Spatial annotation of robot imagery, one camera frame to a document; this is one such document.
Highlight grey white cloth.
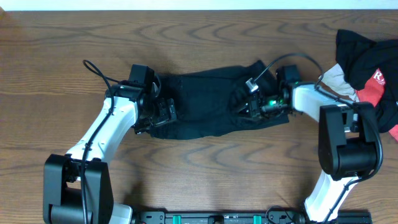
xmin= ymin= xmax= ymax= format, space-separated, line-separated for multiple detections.
xmin=319 ymin=63 xmax=359 ymax=102

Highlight black pants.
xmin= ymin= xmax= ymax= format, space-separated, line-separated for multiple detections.
xmin=148 ymin=60 xmax=289 ymax=140

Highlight black red shirt pile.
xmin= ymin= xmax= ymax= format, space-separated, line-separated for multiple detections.
xmin=336 ymin=29 xmax=397 ymax=139

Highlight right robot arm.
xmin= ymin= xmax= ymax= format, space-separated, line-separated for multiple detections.
xmin=244 ymin=80 xmax=383 ymax=223

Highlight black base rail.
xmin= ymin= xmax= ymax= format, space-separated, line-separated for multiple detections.
xmin=130 ymin=206 xmax=373 ymax=224

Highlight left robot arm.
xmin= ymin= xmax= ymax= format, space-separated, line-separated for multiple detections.
xmin=43 ymin=84 xmax=177 ymax=223

